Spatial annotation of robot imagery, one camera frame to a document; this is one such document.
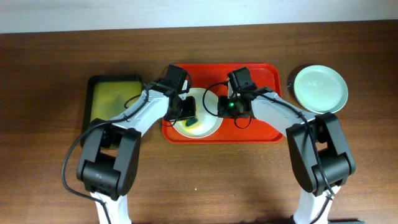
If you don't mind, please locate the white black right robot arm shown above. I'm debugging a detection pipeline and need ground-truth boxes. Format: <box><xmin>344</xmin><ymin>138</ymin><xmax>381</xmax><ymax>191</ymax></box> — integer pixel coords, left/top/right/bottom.
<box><xmin>218</xmin><ymin>88</ymin><xmax>356</xmax><ymax>223</ymax></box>

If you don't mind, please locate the white cream plate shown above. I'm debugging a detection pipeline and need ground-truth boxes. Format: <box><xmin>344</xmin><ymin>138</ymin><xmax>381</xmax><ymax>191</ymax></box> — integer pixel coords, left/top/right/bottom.
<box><xmin>174</xmin><ymin>88</ymin><xmax>223</xmax><ymax>139</ymax></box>

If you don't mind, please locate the black tray with yellow liquid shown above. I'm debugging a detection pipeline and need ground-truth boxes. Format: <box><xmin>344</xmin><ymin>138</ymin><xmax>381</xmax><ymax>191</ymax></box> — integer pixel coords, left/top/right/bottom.
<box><xmin>81</xmin><ymin>74</ymin><xmax>142</xmax><ymax>132</ymax></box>

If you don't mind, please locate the mint green plate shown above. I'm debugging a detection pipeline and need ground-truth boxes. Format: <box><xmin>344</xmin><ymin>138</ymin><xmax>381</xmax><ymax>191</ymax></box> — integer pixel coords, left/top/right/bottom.
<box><xmin>293</xmin><ymin>65</ymin><xmax>349</xmax><ymax>114</ymax></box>

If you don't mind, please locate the red plastic tray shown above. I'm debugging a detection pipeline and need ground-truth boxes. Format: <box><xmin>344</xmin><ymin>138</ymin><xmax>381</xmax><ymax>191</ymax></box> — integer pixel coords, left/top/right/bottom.
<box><xmin>162</xmin><ymin>63</ymin><xmax>284</xmax><ymax>144</ymax></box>

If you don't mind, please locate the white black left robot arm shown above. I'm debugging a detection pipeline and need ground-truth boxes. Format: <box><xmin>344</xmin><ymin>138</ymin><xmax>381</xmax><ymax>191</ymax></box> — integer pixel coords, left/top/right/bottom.
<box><xmin>76</xmin><ymin>80</ymin><xmax>195</xmax><ymax>223</ymax></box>

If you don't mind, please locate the yellow green sponge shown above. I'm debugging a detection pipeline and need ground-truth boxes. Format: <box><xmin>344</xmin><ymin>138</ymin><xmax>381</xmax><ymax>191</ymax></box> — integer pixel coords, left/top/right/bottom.
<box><xmin>185</xmin><ymin>117</ymin><xmax>199</xmax><ymax>127</ymax></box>

